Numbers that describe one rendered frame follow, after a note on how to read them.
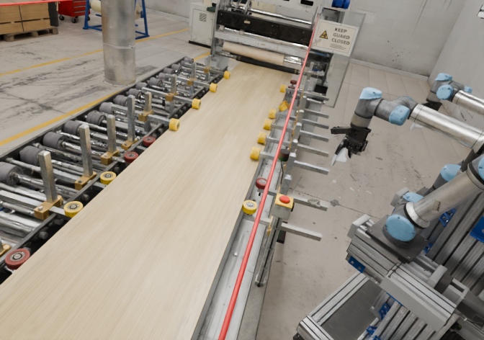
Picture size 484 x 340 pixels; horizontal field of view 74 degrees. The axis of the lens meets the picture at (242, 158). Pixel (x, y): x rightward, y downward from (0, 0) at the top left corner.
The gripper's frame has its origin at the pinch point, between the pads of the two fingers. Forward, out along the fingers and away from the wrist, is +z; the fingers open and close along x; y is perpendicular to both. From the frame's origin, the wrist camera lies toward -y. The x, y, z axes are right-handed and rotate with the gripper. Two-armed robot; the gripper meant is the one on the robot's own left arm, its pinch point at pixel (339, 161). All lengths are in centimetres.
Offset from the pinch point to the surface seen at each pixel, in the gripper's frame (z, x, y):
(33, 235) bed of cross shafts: 50, -112, -72
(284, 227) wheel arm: 48, -7, -13
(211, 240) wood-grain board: 42, -51, -22
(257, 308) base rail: 62, -45, 9
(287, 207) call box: 9.9, -35.7, 2.5
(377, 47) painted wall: 75, 824, -388
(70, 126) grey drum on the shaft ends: 48, -68, -164
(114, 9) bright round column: 19, 78, -433
